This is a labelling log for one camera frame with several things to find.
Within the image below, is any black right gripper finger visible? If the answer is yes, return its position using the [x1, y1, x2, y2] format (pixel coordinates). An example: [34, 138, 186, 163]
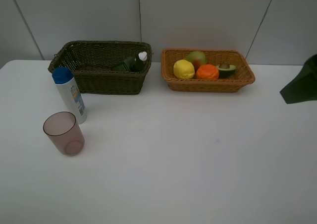
[280, 55, 317, 104]

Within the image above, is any halved avocado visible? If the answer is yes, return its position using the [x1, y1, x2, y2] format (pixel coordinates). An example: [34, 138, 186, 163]
[216, 62, 236, 78]

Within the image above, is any orange tangerine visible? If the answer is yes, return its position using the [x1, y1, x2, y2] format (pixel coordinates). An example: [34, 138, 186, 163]
[196, 64, 219, 80]

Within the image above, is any green pear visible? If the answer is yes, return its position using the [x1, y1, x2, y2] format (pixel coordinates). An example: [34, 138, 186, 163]
[185, 51, 207, 71]

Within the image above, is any yellow lemon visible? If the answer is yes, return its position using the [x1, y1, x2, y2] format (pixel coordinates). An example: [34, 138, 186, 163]
[173, 59, 195, 79]

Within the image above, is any pink bottle white cap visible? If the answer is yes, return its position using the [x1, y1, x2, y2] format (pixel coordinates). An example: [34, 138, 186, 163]
[138, 51, 148, 61]

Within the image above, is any black pump bottle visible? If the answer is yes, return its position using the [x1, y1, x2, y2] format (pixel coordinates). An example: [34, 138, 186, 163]
[111, 56, 145, 72]

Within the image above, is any white bottle blue cap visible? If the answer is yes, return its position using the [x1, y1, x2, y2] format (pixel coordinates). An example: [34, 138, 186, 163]
[52, 67, 87, 124]

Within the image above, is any translucent pink plastic cup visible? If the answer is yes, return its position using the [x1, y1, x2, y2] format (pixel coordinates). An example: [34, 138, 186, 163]
[43, 112, 85, 156]

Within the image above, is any orange wicker basket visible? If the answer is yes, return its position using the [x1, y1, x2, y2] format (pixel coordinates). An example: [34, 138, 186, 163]
[161, 49, 255, 93]

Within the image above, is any dark brown wicker basket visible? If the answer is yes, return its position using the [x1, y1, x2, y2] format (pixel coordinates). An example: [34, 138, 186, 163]
[48, 41, 152, 95]

